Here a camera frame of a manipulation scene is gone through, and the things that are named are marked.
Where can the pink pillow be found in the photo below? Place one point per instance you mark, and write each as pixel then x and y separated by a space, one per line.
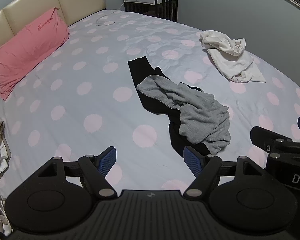
pixel 27 52

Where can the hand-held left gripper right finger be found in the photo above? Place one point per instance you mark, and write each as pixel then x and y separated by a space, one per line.
pixel 192 161

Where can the cream padded headboard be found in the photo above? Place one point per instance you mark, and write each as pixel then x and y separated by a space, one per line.
pixel 77 0

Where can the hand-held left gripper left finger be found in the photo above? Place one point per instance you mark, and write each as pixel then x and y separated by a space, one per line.
pixel 107 161

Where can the grey shirt with black sleeves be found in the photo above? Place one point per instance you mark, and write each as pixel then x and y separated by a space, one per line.
pixel 197 115

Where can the cream crumpled garment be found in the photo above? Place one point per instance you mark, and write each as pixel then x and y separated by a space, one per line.
pixel 230 57

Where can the white cotton garment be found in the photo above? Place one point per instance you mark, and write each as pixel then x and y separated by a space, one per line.
pixel 0 165

